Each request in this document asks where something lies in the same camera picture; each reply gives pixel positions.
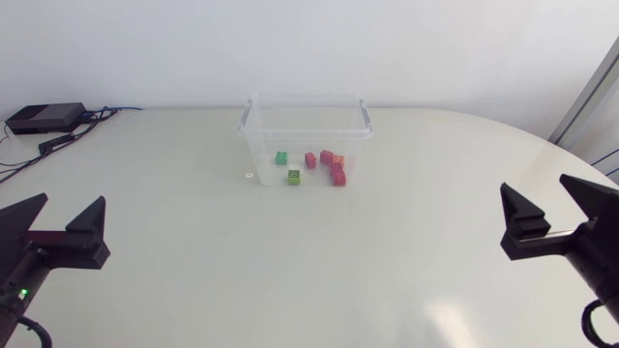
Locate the black power brick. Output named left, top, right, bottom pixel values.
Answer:
left=5, top=101, right=88, bottom=135

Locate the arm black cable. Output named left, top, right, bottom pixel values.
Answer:
left=580, top=299, right=619, bottom=348
left=15, top=314, right=53, bottom=348

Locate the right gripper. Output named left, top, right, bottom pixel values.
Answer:
left=498, top=173, right=619, bottom=326

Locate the black cable with inline box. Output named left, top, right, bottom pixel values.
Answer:
left=0, top=108, right=120, bottom=186

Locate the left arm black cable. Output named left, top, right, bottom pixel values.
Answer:
left=15, top=314, right=53, bottom=348

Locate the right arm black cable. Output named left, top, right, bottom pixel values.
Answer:
left=580, top=299, right=619, bottom=348

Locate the clear plastic container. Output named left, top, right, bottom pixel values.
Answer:
left=236, top=92, right=374, bottom=188

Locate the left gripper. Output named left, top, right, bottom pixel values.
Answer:
left=0, top=192, right=112, bottom=321

